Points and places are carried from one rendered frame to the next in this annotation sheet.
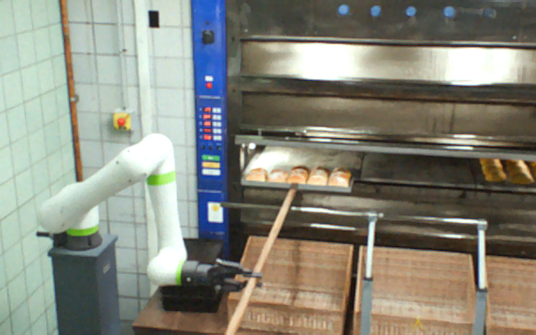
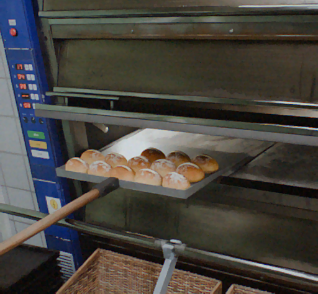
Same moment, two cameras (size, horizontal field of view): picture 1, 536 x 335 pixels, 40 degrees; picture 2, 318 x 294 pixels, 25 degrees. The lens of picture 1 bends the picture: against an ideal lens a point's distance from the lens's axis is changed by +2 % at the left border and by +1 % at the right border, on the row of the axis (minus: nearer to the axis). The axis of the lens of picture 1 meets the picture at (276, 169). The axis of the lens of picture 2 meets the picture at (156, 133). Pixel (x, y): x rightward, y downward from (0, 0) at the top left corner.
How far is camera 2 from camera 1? 2.11 m
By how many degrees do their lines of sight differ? 30
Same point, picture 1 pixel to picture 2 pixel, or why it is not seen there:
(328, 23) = not seen: outside the picture
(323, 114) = (153, 70)
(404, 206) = (294, 227)
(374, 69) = not seen: outside the picture
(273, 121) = (93, 82)
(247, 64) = not seen: outside the picture
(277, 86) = (92, 28)
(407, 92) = (263, 28)
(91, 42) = not seen: outside the picture
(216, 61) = not seen: outside the picture
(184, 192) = (25, 180)
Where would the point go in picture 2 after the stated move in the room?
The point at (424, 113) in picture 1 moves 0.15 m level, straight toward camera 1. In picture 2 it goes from (297, 66) to (267, 81)
